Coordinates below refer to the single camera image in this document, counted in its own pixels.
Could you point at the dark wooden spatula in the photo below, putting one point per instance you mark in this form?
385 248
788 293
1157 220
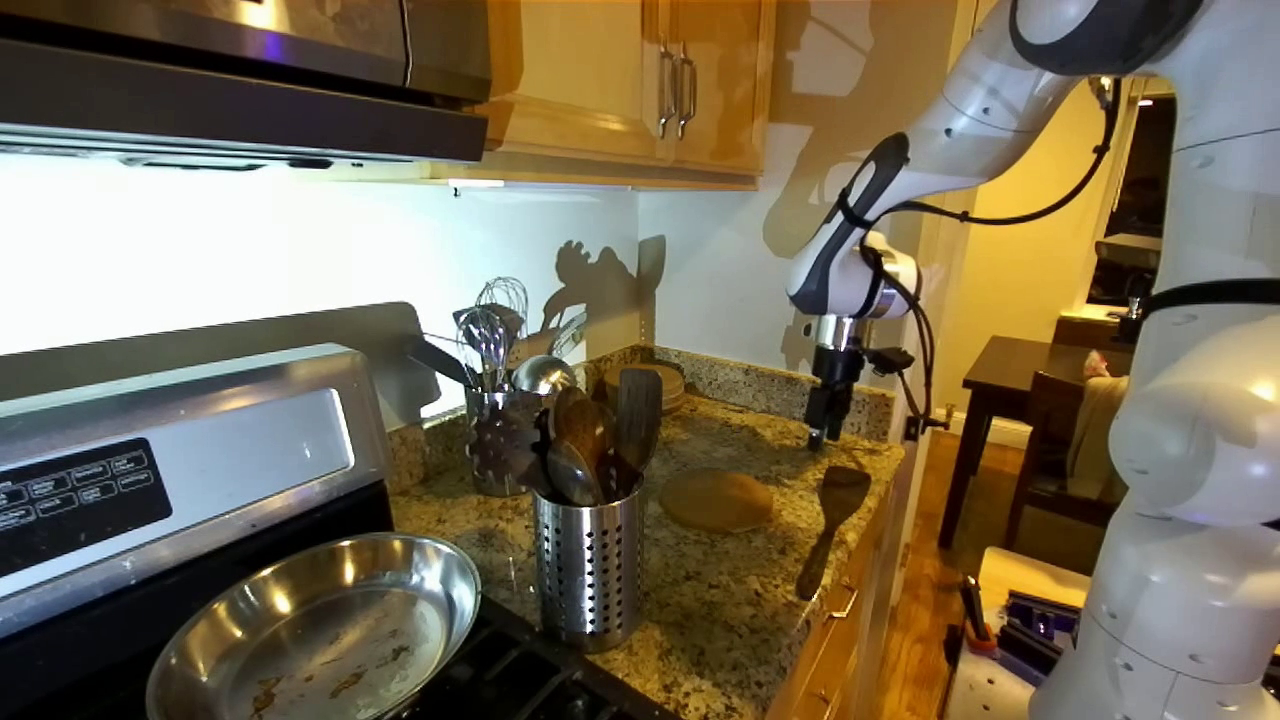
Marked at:
843 492

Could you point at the stainless steel microwave hood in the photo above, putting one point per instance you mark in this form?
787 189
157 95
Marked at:
200 64

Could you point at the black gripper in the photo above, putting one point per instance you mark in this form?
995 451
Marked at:
843 367

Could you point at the black slotted turner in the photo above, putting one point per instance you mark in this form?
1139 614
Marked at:
641 422

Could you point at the dark metal spoon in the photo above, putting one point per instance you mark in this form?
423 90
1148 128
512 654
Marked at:
567 474

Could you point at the wooden upper cabinet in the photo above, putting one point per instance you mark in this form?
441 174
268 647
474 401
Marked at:
584 83

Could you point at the stack of round wooden coasters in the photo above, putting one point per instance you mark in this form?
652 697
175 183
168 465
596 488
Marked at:
661 385

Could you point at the stainless steel gas stove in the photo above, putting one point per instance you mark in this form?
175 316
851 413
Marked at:
200 465

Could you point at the wooden cabinet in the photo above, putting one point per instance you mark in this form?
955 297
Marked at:
584 83
852 625

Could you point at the steel ladle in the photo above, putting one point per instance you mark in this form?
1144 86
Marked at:
547 379

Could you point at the steel frying pan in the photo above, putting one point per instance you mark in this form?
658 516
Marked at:
322 625

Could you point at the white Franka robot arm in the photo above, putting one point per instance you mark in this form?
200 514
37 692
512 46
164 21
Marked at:
1202 401

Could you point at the perforated steel utensil holder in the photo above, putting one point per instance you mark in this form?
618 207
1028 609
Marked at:
588 565

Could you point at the beige cushion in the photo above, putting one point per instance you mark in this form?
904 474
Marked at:
1092 426

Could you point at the dark wooden side table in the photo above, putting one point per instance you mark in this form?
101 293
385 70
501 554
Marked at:
995 382

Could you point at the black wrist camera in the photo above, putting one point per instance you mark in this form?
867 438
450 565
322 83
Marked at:
891 359

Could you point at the wooden lower cabinet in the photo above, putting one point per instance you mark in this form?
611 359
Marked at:
852 625

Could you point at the brown wooden spoon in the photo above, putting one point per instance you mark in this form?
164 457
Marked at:
584 433

